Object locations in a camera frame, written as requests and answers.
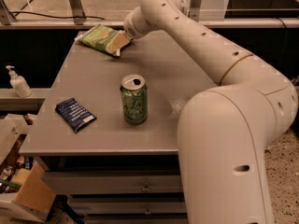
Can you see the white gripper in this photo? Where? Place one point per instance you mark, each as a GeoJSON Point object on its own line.
{"type": "Point", "coordinates": [131, 27]}

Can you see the green jalapeno chip bag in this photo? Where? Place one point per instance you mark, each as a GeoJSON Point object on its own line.
{"type": "Point", "coordinates": [97, 38]}

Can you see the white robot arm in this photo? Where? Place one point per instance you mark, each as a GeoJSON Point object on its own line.
{"type": "Point", "coordinates": [223, 132]}

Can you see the green soda can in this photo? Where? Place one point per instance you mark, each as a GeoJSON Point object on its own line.
{"type": "Point", "coordinates": [134, 98]}

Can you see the dark blue snack packet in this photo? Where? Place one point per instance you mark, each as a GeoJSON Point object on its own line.
{"type": "Point", "coordinates": [76, 115]}

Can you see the grey drawer cabinet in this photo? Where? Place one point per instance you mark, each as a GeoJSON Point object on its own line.
{"type": "Point", "coordinates": [113, 172]}

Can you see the white pump bottle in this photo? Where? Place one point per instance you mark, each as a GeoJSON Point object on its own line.
{"type": "Point", "coordinates": [18, 83]}

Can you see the cardboard box with items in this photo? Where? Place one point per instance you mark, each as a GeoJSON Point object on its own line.
{"type": "Point", "coordinates": [23, 194]}

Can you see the grey metal railing frame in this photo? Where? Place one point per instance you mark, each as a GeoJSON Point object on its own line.
{"type": "Point", "coordinates": [80, 14]}

